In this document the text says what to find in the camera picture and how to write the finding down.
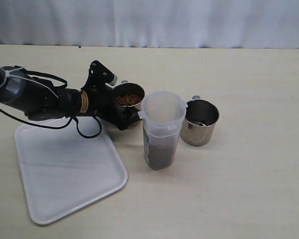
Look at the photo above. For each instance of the white plastic tray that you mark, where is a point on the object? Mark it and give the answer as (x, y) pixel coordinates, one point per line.
(66, 166)

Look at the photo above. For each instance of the steel mug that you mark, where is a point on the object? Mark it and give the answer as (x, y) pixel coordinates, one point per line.
(200, 120)
(128, 97)

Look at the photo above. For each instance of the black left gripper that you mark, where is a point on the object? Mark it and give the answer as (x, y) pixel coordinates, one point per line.
(94, 99)

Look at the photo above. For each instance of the brown pellets in container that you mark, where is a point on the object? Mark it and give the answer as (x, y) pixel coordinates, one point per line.
(161, 156)

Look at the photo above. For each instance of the translucent plastic container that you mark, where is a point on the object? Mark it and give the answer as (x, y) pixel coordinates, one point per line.
(162, 114)

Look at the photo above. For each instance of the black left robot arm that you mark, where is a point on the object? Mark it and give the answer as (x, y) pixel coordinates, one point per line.
(42, 96)

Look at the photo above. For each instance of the white curtain backdrop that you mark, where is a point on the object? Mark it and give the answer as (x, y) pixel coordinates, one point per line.
(152, 23)

